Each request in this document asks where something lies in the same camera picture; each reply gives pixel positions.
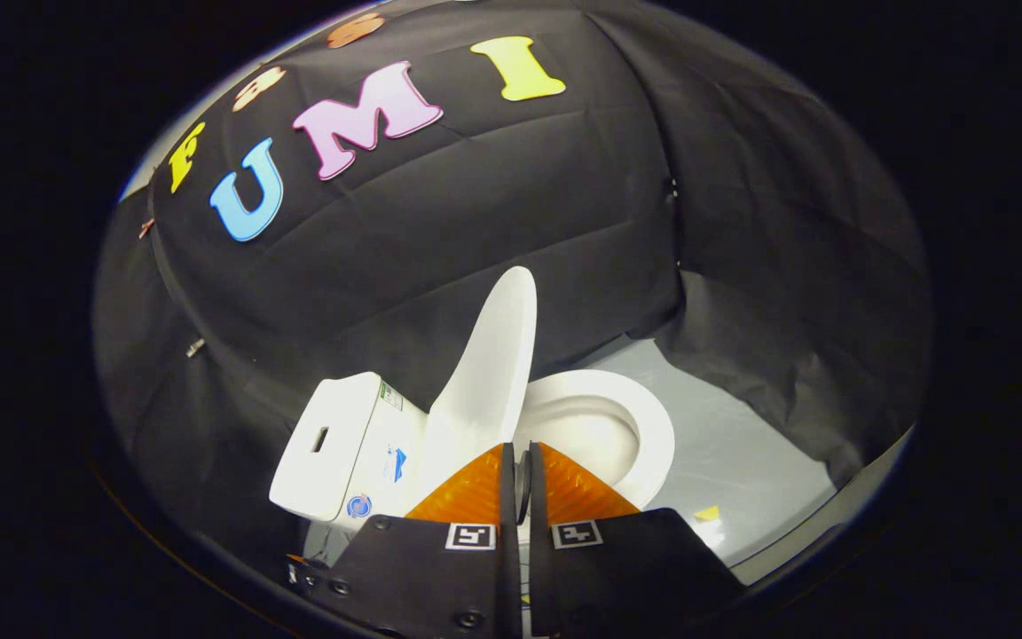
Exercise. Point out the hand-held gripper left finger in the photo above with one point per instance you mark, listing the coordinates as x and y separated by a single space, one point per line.
509 532

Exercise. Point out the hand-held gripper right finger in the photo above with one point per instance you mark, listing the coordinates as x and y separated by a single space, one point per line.
539 568

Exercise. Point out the copper cloth clip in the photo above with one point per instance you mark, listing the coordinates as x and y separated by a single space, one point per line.
146 228

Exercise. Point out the yellow floor tape piece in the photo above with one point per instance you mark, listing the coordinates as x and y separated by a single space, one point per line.
706 513

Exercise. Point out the black backdrop cloth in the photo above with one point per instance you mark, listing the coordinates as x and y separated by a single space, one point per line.
475 231

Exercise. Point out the white toilet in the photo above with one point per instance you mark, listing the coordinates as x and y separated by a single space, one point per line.
334 444

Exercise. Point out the silver cloth clip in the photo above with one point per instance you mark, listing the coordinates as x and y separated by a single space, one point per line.
196 348

